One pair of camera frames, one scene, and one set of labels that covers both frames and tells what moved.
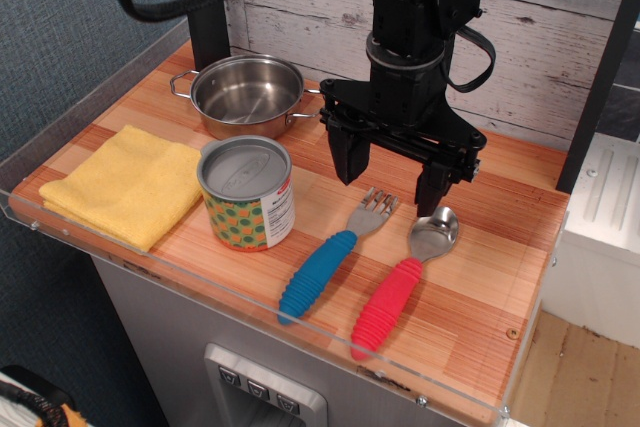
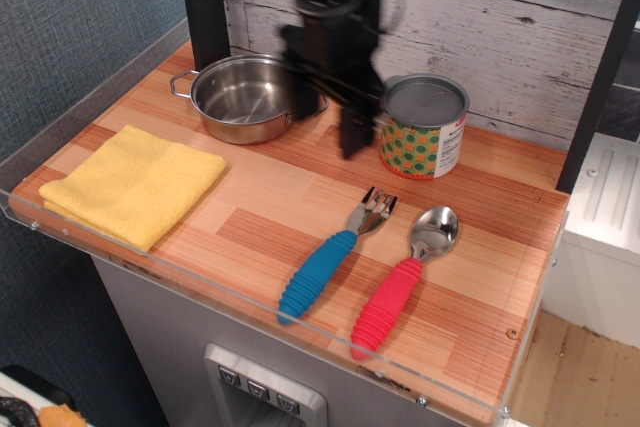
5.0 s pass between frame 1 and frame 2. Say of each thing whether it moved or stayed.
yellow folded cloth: stayed
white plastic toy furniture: stayed
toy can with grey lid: moved
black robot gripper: moved
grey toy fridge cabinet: stayed
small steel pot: stayed
